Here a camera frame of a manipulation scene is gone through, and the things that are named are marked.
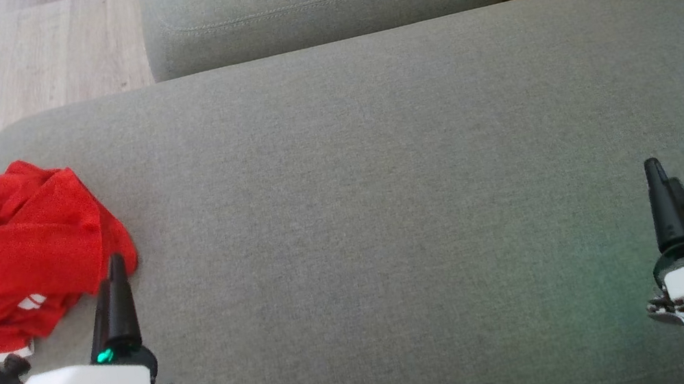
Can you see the red jersey shirt white trim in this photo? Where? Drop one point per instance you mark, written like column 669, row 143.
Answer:
column 11, row 247

